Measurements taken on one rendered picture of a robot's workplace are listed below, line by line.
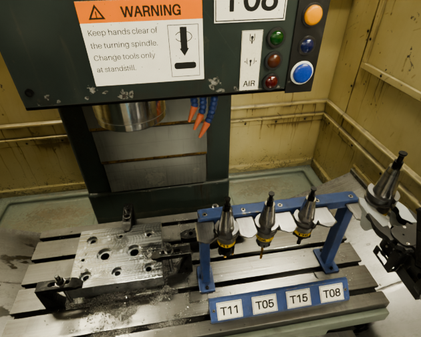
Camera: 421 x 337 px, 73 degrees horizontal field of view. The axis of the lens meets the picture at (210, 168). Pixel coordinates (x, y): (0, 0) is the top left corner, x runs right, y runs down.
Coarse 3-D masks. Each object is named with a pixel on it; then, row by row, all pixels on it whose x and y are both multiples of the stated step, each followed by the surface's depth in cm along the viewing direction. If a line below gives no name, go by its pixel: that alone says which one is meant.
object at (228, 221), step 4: (232, 208) 71; (224, 212) 70; (228, 212) 70; (232, 212) 71; (224, 216) 71; (228, 216) 70; (232, 216) 71; (220, 220) 73; (224, 220) 71; (228, 220) 71; (232, 220) 72; (220, 224) 73; (224, 224) 72; (228, 224) 72; (232, 224) 72; (220, 228) 74; (224, 228) 72; (228, 228) 72; (232, 228) 73; (224, 232) 73; (228, 232) 73
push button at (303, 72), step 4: (300, 64) 43; (304, 64) 43; (308, 64) 43; (296, 68) 43; (300, 68) 43; (304, 68) 43; (308, 68) 43; (296, 72) 43; (300, 72) 43; (304, 72) 43; (308, 72) 43; (296, 76) 44; (300, 76) 44; (304, 76) 44; (308, 76) 44; (296, 80) 44; (300, 80) 44; (304, 80) 44
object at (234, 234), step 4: (216, 224) 76; (236, 224) 76; (216, 228) 75; (236, 228) 74; (216, 232) 74; (220, 232) 74; (232, 232) 73; (236, 232) 73; (220, 236) 73; (224, 236) 73; (228, 236) 74; (232, 236) 73; (236, 236) 75; (220, 240) 74; (224, 240) 74; (232, 240) 74
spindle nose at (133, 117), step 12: (96, 108) 58; (108, 108) 57; (120, 108) 56; (132, 108) 57; (144, 108) 58; (156, 108) 60; (108, 120) 59; (120, 120) 58; (132, 120) 58; (144, 120) 59; (156, 120) 62
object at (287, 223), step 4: (276, 212) 80; (280, 212) 80; (284, 212) 80; (288, 212) 80; (276, 216) 79; (280, 216) 79; (284, 216) 79; (288, 216) 79; (292, 216) 79; (280, 220) 78; (284, 220) 78; (288, 220) 78; (292, 220) 78; (280, 224) 77; (284, 224) 77; (288, 224) 77; (292, 224) 77; (296, 224) 77; (280, 228) 76; (284, 228) 75; (288, 228) 76; (292, 228) 76; (296, 228) 76; (288, 232) 75; (292, 232) 75
